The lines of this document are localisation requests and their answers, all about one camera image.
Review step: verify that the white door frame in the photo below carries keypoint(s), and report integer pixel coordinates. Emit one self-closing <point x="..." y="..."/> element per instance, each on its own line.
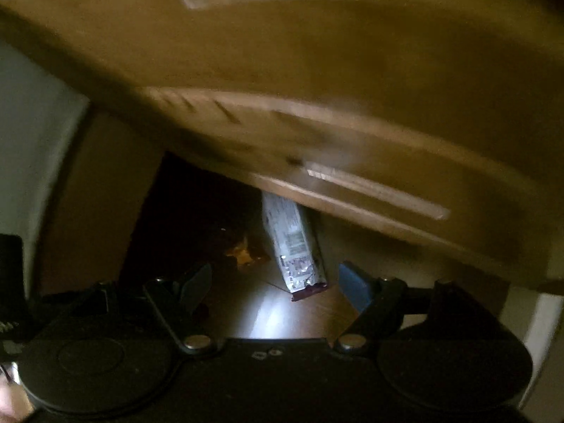
<point x="40" y="116"/>

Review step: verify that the orange wrapper piece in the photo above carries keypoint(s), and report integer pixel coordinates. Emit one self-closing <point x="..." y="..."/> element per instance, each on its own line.
<point x="247" y="253"/>

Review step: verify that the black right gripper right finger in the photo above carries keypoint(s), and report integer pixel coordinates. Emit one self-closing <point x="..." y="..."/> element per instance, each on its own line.
<point x="380" y="306"/>

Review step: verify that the person left hand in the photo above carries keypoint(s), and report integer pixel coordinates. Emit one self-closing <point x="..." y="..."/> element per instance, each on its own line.
<point x="15" y="406"/>

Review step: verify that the white printed snack wrapper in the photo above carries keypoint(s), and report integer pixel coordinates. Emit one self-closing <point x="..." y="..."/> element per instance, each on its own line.
<point x="295" y="246"/>

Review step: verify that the wooden nightstand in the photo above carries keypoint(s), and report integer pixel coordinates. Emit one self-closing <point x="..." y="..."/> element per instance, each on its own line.
<point x="438" y="122"/>

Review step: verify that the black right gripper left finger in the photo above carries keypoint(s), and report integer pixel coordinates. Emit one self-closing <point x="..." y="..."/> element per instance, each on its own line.
<point x="178" y="301"/>

